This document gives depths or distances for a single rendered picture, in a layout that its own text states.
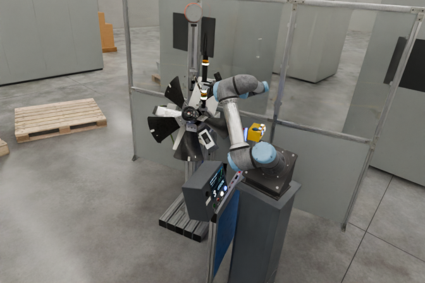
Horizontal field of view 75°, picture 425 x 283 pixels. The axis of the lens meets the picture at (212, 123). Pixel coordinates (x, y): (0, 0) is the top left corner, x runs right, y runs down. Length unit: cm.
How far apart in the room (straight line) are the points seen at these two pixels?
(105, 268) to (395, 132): 353
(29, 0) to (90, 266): 567
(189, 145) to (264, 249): 86
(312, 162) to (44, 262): 247
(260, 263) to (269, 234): 26
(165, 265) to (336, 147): 180
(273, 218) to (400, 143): 271
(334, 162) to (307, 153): 24
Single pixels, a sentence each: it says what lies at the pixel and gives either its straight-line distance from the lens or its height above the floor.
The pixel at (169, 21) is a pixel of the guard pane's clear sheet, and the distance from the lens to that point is 291.
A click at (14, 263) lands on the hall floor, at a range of 295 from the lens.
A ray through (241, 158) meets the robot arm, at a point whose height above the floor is 125.
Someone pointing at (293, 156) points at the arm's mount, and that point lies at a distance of 169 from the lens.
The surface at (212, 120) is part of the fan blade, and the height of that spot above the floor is 119.
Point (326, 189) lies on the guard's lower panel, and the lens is 297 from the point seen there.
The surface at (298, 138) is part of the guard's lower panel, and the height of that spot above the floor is 86.
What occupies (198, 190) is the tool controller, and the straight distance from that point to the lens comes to 129.
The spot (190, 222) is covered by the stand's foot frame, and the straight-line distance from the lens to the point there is 277.
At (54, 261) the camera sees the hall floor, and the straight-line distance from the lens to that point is 283.
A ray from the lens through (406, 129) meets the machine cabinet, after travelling 408.
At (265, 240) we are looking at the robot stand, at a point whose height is 71.
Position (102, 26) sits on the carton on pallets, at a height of 80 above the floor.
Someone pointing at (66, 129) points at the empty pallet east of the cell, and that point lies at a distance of 463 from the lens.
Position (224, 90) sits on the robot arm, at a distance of 158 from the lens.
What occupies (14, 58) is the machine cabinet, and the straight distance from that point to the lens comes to 718.
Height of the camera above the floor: 207
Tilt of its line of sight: 26 degrees down
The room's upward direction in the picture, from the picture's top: 4 degrees clockwise
